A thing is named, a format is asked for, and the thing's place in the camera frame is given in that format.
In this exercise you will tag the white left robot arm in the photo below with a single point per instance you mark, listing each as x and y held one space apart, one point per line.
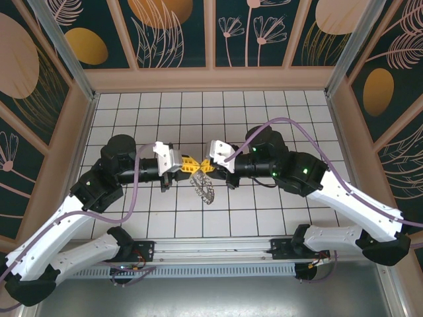
43 237

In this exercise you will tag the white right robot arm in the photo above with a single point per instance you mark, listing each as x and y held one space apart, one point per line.
363 211

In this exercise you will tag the silver table edge strip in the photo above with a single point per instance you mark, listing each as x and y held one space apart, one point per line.
86 125
338 132

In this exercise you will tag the orange power connector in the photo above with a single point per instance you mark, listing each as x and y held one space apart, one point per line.
314 264
137 268

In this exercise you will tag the dark panel with pale leaves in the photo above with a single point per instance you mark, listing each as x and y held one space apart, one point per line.
403 171

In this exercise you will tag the dark panel, oval and feather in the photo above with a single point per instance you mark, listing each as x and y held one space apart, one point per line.
378 92

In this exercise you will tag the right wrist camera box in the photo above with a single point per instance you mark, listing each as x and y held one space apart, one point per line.
218 152

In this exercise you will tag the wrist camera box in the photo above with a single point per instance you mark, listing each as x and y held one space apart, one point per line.
218 152
167 158

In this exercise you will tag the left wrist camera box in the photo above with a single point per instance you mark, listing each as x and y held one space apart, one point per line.
167 158

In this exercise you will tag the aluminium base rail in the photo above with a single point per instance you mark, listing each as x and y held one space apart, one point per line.
211 251

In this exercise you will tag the aluminium corner post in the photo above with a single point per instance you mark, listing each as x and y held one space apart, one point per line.
353 49
66 56

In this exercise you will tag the aluminium frame beam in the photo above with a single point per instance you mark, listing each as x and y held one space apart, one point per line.
395 297

